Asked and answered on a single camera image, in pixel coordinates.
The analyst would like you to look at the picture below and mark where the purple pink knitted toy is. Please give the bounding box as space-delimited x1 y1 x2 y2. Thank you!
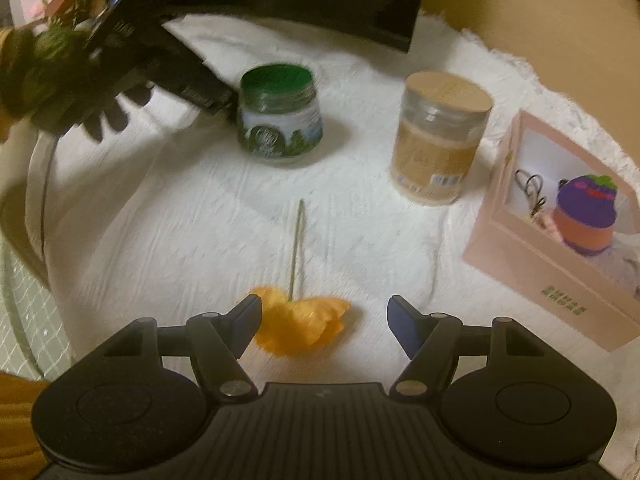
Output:
537 174 617 257

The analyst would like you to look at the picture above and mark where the orange artificial flower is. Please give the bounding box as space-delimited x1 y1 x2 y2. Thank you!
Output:
250 200 350 358

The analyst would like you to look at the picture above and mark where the pink cardboard box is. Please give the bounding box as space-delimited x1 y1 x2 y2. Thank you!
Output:
463 110 639 351

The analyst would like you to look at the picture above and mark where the white textured cloth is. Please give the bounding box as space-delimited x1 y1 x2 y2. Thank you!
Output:
8 16 639 479

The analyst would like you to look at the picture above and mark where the green artificial plant sprig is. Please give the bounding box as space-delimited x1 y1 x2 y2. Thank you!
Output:
0 0 156 142

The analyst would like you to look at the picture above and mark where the green lid glass jar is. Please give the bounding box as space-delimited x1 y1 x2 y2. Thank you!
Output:
238 63 323 162

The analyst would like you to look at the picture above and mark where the tan lid clear jar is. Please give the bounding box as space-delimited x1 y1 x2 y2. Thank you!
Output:
390 70 494 205

